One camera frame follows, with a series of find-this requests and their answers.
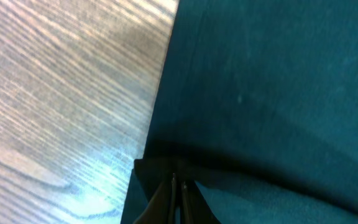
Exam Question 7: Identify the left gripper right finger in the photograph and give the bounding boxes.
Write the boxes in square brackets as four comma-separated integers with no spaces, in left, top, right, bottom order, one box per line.
[180,181,221,224]

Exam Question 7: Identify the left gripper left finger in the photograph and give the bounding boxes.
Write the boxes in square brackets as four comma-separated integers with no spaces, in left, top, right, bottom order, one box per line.
[134,173,177,224]

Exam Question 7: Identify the black t-shirt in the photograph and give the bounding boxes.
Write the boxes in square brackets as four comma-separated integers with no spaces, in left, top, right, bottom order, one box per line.
[122,1,358,223]

